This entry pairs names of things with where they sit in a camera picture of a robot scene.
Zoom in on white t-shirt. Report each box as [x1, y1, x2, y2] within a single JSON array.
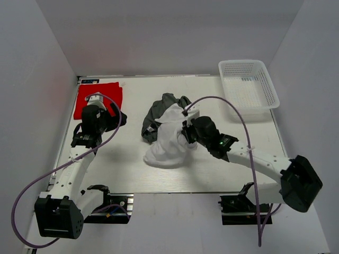
[[143, 104, 198, 168]]

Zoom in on dark grey t-shirt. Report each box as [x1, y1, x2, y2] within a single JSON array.
[[141, 93, 191, 144]]

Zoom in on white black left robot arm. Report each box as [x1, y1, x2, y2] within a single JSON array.
[[34, 104, 127, 239]]

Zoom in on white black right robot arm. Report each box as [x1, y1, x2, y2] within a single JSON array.
[[182, 116, 323, 213]]

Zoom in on red folded t-shirt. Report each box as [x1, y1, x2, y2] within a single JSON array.
[[73, 82, 123, 120]]

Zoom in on blue label sticker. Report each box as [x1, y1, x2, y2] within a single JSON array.
[[81, 79, 100, 84]]

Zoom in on white plastic basket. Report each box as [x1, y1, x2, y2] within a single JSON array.
[[218, 59, 280, 121]]

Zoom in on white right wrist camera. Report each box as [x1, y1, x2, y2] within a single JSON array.
[[182, 104, 200, 126]]

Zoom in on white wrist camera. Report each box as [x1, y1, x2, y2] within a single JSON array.
[[182, 104, 200, 126], [84, 93, 107, 111]]

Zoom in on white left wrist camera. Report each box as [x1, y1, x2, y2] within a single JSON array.
[[84, 93, 107, 111]]

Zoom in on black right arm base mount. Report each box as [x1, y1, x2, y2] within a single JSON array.
[[218, 182, 257, 225]]

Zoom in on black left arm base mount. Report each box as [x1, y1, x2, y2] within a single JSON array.
[[81, 185, 134, 224]]

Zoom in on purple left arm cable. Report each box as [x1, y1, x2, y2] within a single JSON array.
[[11, 93, 122, 249]]

